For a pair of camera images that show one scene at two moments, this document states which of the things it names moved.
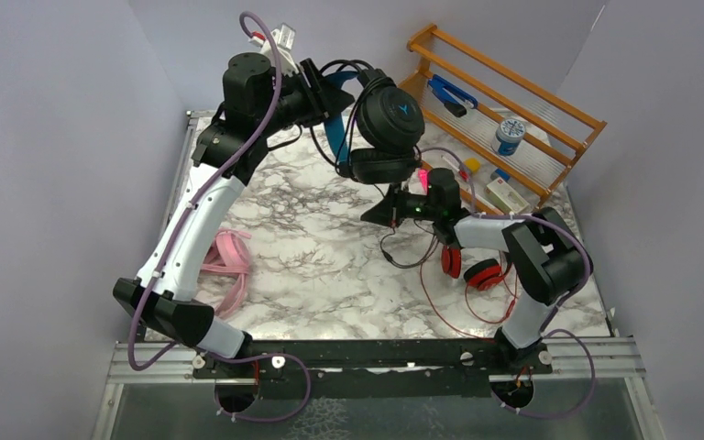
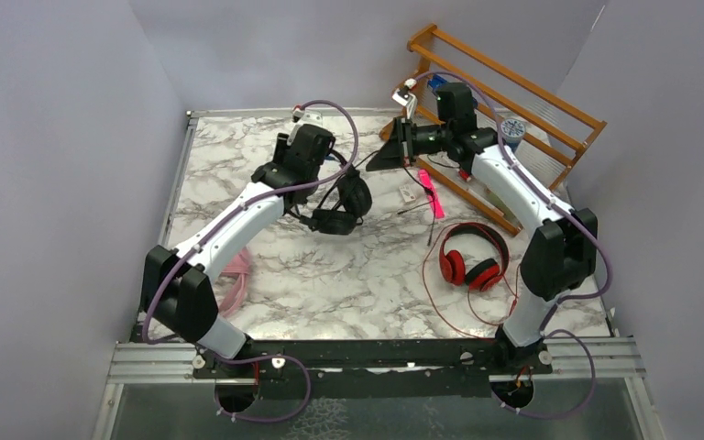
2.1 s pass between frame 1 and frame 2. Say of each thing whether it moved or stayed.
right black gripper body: moved
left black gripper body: moved
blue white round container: stayed
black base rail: stayed
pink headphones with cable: stayed
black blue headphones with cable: moved
